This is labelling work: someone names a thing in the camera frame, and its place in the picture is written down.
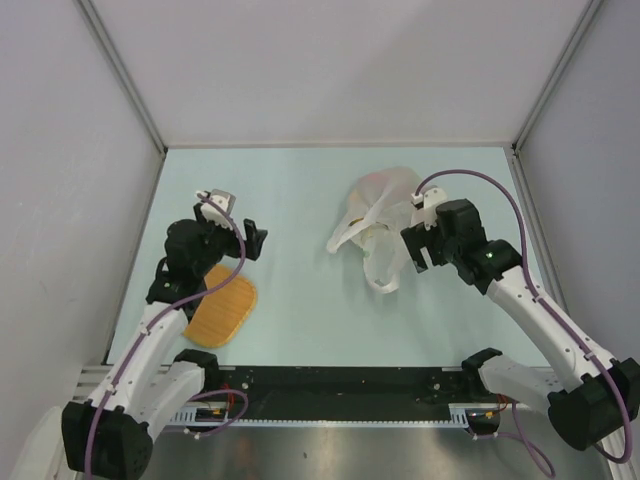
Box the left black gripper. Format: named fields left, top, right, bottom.
left=193, top=203, right=265, bottom=276

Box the white plastic bag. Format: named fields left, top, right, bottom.
left=326, top=166, right=419, bottom=294

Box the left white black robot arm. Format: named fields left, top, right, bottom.
left=61, top=219, right=268, bottom=479

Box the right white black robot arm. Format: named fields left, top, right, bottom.
left=401, top=193, right=639, bottom=451

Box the woven bamboo tray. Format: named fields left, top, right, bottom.
left=183, top=275, right=257, bottom=349

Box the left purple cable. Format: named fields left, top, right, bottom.
left=82, top=197, right=250, bottom=477

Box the purple cable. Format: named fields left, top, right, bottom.
left=82, top=197, right=250, bottom=477
left=414, top=169, right=634, bottom=479

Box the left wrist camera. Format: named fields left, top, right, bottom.
left=194, top=189, right=236, bottom=230

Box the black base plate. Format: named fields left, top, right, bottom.
left=203, top=366, right=500, bottom=422

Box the white cable duct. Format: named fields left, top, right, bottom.
left=164, top=403, right=501, bottom=429

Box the aluminium frame rail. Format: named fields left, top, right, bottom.
left=74, top=364, right=174, bottom=401

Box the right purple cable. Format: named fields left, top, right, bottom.
left=414, top=169, right=634, bottom=479

